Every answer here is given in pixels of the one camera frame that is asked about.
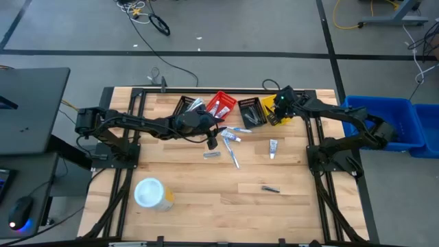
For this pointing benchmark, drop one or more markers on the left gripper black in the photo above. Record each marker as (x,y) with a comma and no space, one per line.
(205,123)

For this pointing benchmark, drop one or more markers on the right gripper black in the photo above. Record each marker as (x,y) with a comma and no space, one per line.
(284,101)

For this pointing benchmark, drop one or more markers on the white blue toothpaste tube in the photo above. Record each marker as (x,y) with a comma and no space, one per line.
(223,112)
(214,108)
(230,136)
(273,147)

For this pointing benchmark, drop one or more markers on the blue white toothbrush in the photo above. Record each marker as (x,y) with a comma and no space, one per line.
(241,129)
(199,105)
(192,104)
(232,154)

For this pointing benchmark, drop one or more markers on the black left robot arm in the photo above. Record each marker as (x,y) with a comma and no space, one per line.
(144,123)

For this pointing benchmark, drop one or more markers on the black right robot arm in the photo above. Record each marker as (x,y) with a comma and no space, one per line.
(329,109)

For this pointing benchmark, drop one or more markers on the yellow slotted plastic basket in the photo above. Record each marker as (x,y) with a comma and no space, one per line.
(267,101)

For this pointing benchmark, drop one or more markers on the black slotted plastic basket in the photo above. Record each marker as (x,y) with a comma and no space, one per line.
(262,115)
(181,104)

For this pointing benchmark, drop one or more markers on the red slotted plastic basket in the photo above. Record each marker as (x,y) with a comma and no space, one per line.
(226,97)

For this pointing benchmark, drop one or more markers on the black floor tape strip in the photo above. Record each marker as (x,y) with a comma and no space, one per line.
(13,24)
(240,54)
(324,24)

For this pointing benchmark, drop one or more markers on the white lidded yellow canister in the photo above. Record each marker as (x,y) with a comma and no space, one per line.
(153,193)

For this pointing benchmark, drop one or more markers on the large blue plastic bin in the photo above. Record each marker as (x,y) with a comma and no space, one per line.
(404,116)

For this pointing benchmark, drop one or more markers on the grey stand base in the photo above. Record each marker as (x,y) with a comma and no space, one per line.
(394,19)

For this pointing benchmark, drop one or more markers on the black desk leg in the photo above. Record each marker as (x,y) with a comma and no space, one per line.
(68,152)

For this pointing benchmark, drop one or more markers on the dark grey desk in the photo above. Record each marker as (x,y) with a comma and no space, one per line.
(34,113)
(37,178)

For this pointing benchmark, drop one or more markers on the black computer mouse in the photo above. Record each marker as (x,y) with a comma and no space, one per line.
(20,211)

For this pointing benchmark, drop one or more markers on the black keyboard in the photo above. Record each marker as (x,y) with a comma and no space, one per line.
(5,185)

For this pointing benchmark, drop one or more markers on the black aluminium table frame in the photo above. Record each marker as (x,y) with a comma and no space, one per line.
(223,91)

